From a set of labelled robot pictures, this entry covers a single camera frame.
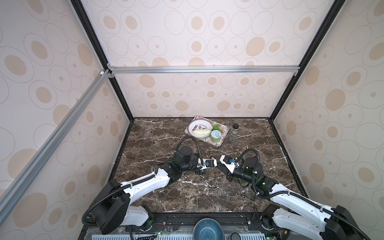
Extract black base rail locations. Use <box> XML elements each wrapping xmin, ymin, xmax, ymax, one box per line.
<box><xmin>77</xmin><ymin>212</ymin><xmax>340</xmax><ymax>240</ymax></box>

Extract green tin can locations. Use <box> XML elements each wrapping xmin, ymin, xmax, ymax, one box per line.
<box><xmin>210</xmin><ymin>130</ymin><xmax>222</xmax><ymax>144</ymax></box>

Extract white plate with rim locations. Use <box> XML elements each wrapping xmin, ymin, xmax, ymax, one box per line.
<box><xmin>187</xmin><ymin>119</ymin><xmax>214</xmax><ymax>136</ymax></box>

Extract horizontal aluminium rail back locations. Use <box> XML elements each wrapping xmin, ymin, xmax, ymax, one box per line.
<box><xmin>110</xmin><ymin>65</ymin><xmax>300</xmax><ymax>75</ymax></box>

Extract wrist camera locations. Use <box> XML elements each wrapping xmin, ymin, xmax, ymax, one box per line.
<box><xmin>220</xmin><ymin>155</ymin><xmax>235</xmax><ymax>165</ymax></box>
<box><xmin>201</xmin><ymin>159</ymin><xmax>218</xmax><ymax>170</ymax></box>

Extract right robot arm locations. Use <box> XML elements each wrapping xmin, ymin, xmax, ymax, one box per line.
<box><xmin>218</xmin><ymin>149</ymin><xmax>369</xmax><ymax>240</ymax></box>

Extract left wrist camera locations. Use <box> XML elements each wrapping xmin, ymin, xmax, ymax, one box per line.
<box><xmin>201</xmin><ymin>159</ymin><xmax>218</xmax><ymax>170</ymax></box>

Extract diagonal aluminium rail left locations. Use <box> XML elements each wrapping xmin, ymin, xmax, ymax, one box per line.
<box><xmin>1</xmin><ymin>69</ymin><xmax>111</xmax><ymax>225</ymax></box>

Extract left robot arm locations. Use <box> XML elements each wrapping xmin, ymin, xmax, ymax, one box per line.
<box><xmin>82</xmin><ymin>136</ymin><xmax>203</xmax><ymax>235</ymax></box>

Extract green leaf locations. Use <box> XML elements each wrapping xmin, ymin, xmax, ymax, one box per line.
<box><xmin>212</xmin><ymin>124</ymin><xmax>223</xmax><ymax>133</ymax></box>

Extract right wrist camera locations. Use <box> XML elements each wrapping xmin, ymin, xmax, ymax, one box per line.
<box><xmin>220</xmin><ymin>155</ymin><xmax>235</xmax><ymax>165</ymax></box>

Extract blue bowl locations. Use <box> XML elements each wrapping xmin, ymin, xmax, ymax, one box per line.
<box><xmin>193</xmin><ymin>218</ymin><xmax>225</xmax><ymax>240</ymax></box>

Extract pale cabbage piece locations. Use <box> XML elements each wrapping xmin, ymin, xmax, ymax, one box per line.
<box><xmin>192</xmin><ymin>129</ymin><xmax>212</xmax><ymax>139</ymax></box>

